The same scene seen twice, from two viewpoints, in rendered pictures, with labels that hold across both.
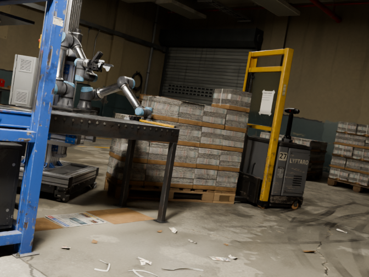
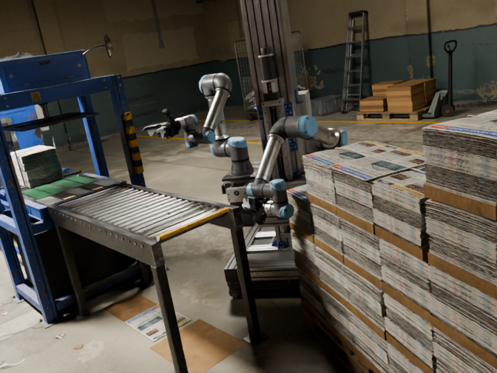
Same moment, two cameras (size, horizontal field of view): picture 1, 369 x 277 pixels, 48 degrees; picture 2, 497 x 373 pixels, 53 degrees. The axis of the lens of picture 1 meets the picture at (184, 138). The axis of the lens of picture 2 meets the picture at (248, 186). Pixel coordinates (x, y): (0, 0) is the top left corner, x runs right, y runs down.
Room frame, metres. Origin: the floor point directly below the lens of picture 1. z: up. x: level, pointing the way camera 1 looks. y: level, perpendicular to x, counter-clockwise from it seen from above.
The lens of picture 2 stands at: (4.40, -1.98, 1.61)
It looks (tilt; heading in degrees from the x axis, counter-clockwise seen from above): 16 degrees down; 101
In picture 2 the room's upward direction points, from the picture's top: 9 degrees counter-clockwise
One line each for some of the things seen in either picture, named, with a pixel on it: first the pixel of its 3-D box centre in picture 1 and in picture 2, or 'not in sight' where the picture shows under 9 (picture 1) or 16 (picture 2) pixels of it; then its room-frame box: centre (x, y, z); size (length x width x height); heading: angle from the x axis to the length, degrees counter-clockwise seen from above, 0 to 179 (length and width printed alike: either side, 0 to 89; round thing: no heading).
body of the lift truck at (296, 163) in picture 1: (273, 171); not in sight; (5.26, -1.18, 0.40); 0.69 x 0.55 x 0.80; 28
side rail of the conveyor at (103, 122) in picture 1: (116, 129); (95, 230); (3.01, 0.50, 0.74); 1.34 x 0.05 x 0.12; 140
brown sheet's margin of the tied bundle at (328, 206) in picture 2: (162, 117); (335, 198); (4.37, 0.26, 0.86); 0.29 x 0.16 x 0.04; 118
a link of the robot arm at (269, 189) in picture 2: (146, 112); (276, 190); (4.08, 0.40, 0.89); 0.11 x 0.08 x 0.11; 154
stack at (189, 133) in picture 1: (165, 159); (382, 290); (4.54, 0.17, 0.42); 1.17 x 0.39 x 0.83; 118
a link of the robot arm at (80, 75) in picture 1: (81, 75); (192, 138); (3.55, 0.94, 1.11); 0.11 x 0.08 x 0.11; 149
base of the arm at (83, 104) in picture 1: (84, 104); not in sight; (4.28, 1.06, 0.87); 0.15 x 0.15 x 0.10
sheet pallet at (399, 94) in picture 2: not in sight; (397, 99); (5.53, 7.03, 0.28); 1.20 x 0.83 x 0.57; 140
